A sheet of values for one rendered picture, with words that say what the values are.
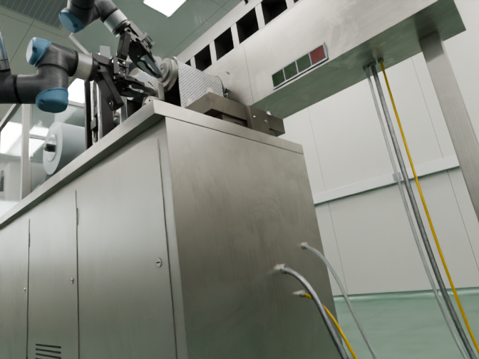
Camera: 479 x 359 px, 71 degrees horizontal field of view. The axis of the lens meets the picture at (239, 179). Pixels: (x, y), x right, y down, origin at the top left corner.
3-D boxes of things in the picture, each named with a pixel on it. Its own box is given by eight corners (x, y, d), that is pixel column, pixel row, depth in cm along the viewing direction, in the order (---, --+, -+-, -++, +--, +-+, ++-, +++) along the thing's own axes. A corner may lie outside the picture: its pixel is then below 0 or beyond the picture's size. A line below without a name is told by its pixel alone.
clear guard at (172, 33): (68, 35, 203) (69, 35, 203) (130, 99, 223) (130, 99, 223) (170, -106, 136) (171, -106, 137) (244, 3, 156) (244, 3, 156)
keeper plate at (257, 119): (249, 136, 114) (244, 107, 117) (266, 141, 122) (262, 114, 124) (254, 133, 113) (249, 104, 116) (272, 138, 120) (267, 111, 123)
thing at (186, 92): (183, 127, 121) (178, 82, 126) (228, 139, 138) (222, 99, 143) (184, 127, 121) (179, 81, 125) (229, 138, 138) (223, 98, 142)
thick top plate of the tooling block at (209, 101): (180, 127, 114) (178, 111, 116) (255, 147, 143) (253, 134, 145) (211, 108, 104) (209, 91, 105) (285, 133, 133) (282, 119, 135)
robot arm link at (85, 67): (79, 68, 92) (67, 82, 98) (95, 74, 96) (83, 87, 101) (78, 45, 94) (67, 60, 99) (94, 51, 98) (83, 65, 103)
